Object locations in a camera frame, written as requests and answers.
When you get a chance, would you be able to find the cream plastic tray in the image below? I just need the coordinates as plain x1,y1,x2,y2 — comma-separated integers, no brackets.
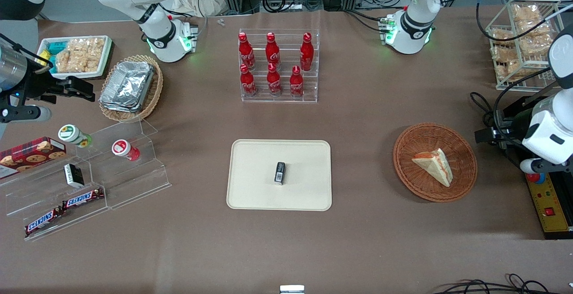
226,139,333,212

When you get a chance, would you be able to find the clear bag of fried snacks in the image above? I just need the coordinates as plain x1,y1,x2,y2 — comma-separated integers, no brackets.
492,46,525,81
515,30,555,57
490,27,516,47
512,4,554,33

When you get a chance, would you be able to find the black white small carton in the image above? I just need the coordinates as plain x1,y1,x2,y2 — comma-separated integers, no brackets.
63,163,85,189

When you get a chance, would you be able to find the white rectangular food tray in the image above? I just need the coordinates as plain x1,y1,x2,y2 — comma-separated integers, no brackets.
36,35,114,80

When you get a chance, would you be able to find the black yellow control box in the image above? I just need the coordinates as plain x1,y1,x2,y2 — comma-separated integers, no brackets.
523,171,573,240

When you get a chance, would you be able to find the snickers chocolate bar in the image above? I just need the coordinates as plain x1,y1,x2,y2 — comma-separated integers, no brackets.
61,187,105,210
24,206,64,237

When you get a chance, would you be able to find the oval light wicker basket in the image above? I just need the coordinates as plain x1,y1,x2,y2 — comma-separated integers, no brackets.
98,54,164,124

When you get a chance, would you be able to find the silver foil container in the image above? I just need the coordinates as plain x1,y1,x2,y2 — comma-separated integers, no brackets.
99,60,155,114

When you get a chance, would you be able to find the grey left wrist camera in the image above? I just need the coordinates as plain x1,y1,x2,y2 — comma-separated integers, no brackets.
520,158,563,175

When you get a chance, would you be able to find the red cola bottle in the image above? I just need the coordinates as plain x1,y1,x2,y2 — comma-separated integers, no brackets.
299,32,315,72
265,32,282,72
266,63,283,97
289,65,305,98
238,32,256,71
239,64,258,98

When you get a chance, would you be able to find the clear acrylic bottle rack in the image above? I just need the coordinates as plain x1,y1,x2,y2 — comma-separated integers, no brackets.
238,28,321,104

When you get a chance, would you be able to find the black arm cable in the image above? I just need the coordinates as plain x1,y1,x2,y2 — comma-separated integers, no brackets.
475,0,565,43

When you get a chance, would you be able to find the red lid cup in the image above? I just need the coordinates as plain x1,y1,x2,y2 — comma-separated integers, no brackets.
111,139,141,162

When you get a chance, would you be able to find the green sunflower lid cup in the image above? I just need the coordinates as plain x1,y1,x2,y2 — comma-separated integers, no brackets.
58,124,93,148

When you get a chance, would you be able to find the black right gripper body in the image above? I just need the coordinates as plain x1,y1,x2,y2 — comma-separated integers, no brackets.
18,72,71,106

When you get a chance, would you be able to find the clear acrylic step shelf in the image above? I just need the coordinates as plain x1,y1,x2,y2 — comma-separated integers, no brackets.
0,117,172,243

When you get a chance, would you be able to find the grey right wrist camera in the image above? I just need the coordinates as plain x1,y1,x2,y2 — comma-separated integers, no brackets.
0,105,52,124

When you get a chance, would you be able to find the round brown wicker basket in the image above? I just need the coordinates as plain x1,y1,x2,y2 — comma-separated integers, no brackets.
393,123,478,203

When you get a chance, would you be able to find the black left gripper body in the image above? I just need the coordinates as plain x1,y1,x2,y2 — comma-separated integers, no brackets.
492,105,534,152

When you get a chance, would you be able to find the pack of fried snacks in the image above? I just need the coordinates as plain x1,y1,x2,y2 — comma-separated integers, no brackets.
55,38,106,74

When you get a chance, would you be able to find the black cable bundle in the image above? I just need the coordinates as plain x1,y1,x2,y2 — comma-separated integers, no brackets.
431,273,573,294

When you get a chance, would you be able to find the black looped gripper cable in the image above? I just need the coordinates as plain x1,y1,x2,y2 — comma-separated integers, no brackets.
469,67,558,128

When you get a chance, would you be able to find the white thin cable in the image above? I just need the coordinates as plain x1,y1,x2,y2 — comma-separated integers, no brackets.
543,4,573,22

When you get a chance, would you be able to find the red cookie box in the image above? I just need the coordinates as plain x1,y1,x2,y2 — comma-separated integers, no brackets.
0,136,67,179

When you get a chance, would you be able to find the white wire basket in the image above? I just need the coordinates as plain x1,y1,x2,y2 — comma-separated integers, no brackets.
485,0,566,92

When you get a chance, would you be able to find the triangle sandwich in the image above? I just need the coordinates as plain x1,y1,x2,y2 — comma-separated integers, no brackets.
411,148,453,188

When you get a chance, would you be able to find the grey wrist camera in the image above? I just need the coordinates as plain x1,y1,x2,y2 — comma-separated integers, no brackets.
520,158,563,175
0,105,52,124

